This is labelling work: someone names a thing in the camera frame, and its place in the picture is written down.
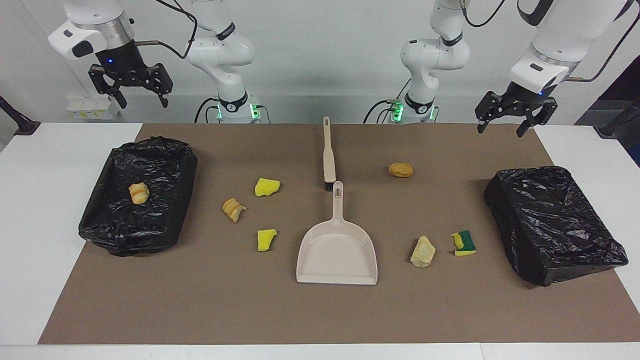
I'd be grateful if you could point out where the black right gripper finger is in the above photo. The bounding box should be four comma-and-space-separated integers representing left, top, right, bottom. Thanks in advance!
149, 63, 174, 108
88, 64, 127, 110

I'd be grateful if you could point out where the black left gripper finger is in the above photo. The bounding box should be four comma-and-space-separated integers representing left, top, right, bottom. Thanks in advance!
475, 92, 504, 134
516, 98, 559, 138

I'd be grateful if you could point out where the green and yellow sponge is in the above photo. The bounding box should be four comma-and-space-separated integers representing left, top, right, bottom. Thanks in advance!
450, 230, 477, 257

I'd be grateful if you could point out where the striped croissant piece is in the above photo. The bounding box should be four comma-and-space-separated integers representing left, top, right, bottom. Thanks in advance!
129, 182, 150, 205
222, 198, 248, 224

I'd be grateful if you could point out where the yellow sponge piece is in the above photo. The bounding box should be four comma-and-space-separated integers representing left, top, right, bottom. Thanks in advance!
256, 228, 279, 252
254, 177, 281, 198

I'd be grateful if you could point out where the pale bread chunk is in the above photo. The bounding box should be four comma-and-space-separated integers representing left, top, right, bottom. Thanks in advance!
410, 235, 436, 269

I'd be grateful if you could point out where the beige hand brush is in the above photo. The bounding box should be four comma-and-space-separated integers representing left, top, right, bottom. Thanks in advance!
321, 116, 338, 193

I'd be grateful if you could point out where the beige plastic dustpan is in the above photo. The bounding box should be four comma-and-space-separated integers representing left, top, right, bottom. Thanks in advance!
296, 181, 378, 286

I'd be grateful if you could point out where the bin covered by black bag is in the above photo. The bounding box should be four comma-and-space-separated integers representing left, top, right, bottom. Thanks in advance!
483, 166, 629, 287

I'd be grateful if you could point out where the open bin with black bag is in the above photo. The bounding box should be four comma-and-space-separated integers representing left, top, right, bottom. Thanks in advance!
78, 136, 198, 257

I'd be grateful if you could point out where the black stand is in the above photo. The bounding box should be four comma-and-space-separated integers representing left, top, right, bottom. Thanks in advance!
594, 97, 640, 139
0, 95, 41, 136

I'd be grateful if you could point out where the brown table mat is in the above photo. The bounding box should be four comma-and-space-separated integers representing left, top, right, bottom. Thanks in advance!
37, 123, 640, 345

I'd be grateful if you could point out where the white wall socket box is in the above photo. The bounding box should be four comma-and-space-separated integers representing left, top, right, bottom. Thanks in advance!
66, 97, 121, 121

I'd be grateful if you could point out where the black right base cable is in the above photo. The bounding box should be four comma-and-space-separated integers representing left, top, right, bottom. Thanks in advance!
193, 97, 222, 124

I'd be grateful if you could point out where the black base cable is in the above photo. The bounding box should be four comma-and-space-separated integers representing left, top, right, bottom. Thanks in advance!
193, 97, 222, 124
362, 79, 412, 124

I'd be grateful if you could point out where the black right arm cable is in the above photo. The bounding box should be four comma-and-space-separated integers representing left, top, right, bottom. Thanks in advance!
134, 0, 199, 60

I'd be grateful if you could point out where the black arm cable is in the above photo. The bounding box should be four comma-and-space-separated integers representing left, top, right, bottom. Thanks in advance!
460, 0, 640, 84
134, 0, 199, 60

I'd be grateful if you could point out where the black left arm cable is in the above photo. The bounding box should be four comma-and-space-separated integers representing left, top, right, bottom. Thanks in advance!
460, 0, 640, 84

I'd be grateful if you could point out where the black left base cable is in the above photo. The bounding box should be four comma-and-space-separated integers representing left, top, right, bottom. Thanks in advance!
362, 79, 412, 124

